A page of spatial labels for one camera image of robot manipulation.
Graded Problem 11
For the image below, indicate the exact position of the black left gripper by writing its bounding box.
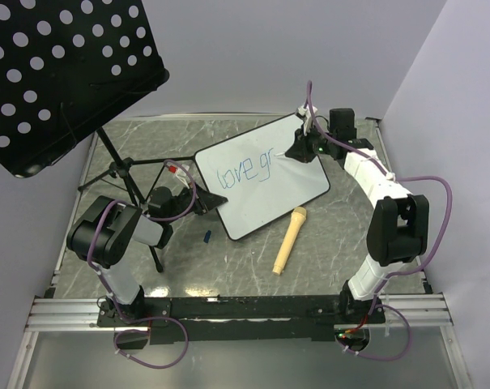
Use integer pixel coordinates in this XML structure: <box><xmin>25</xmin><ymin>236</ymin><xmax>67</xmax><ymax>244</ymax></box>
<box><xmin>165</xmin><ymin>181</ymin><xmax>228</xmax><ymax>224</ymax></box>

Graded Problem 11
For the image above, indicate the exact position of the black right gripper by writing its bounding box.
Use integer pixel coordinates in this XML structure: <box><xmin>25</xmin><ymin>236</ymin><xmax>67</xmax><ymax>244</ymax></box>
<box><xmin>285</xmin><ymin>122</ymin><xmax>336</xmax><ymax>164</ymax></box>

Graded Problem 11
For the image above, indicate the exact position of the blue marker cap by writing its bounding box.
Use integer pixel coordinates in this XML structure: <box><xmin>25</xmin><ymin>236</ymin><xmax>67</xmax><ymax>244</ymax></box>
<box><xmin>203</xmin><ymin>230</ymin><xmax>211</xmax><ymax>243</ymax></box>

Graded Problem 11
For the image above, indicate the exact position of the white whiteboard black frame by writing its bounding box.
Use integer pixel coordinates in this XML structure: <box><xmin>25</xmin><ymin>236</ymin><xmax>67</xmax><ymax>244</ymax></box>
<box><xmin>194</xmin><ymin>114</ymin><xmax>330</xmax><ymax>241</ymax></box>

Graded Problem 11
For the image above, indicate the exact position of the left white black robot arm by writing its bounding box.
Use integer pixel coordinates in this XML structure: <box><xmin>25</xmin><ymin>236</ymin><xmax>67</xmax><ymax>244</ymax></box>
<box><xmin>66</xmin><ymin>185</ymin><xmax>228</xmax><ymax>326</ymax></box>

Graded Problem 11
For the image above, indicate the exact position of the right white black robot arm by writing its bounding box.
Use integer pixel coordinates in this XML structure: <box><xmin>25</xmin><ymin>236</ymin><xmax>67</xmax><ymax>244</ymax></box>
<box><xmin>284</xmin><ymin>106</ymin><xmax>429</xmax><ymax>323</ymax></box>

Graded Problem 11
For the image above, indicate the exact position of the beige toy microphone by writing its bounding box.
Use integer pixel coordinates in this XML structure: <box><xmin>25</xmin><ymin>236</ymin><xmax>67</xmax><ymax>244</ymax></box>
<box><xmin>272</xmin><ymin>207</ymin><xmax>307</xmax><ymax>276</ymax></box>

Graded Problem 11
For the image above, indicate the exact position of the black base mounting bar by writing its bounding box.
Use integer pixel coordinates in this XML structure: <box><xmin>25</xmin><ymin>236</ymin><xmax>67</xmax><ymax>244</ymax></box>
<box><xmin>97</xmin><ymin>290</ymin><xmax>386</xmax><ymax>344</ymax></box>

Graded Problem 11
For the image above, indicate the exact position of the black perforated music stand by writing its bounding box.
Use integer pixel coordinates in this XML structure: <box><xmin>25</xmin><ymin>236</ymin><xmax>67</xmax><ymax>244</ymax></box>
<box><xmin>0</xmin><ymin>0</ymin><xmax>171</xmax><ymax>274</ymax></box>

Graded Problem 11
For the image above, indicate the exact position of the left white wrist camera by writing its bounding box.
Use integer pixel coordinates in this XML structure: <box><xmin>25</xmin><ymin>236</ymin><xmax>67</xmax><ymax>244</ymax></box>
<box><xmin>165</xmin><ymin>163</ymin><xmax>192</xmax><ymax>188</ymax></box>

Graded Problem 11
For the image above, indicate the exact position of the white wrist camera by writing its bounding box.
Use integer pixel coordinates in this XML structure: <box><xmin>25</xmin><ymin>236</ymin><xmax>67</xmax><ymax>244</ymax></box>
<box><xmin>295</xmin><ymin>103</ymin><xmax>317</xmax><ymax>136</ymax></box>
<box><xmin>165</xmin><ymin>163</ymin><xmax>192</xmax><ymax>188</ymax></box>

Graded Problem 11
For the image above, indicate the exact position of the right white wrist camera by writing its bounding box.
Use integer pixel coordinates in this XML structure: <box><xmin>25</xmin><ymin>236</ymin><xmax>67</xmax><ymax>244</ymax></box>
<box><xmin>295</xmin><ymin>103</ymin><xmax>317</xmax><ymax>136</ymax></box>

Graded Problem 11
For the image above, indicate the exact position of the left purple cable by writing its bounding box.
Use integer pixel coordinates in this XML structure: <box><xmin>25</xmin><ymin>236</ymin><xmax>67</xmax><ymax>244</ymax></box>
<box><xmin>84</xmin><ymin>160</ymin><xmax>200</xmax><ymax>369</ymax></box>

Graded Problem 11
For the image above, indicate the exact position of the purple cable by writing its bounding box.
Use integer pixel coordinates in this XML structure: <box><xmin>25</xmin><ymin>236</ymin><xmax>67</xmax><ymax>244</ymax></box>
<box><xmin>305</xmin><ymin>80</ymin><xmax>453</xmax><ymax>361</ymax></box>
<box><xmin>84</xmin><ymin>160</ymin><xmax>200</xmax><ymax>369</ymax></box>

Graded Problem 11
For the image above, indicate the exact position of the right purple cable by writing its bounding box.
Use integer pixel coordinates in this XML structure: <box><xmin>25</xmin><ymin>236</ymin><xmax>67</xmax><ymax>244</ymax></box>
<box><xmin>305</xmin><ymin>80</ymin><xmax>453</xmax><ymax>361</ymax></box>

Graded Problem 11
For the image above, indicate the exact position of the aluminium rail frame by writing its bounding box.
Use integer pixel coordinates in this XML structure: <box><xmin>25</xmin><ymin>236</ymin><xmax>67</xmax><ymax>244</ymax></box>
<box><xmin>5</xmin><ymin>117</ymin><xmax>472</xmax><ymax>389</ymax></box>

